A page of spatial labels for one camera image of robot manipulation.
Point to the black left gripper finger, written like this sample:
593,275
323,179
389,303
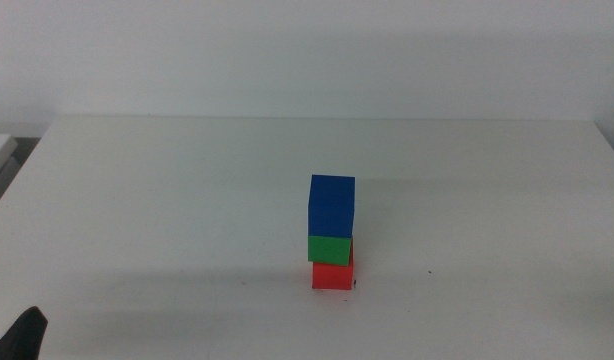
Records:
19,337

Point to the green cube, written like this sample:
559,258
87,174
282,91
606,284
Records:
329,250

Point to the blue cube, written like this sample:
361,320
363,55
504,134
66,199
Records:
332,205

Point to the red cube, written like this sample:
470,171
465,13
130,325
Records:
332,277

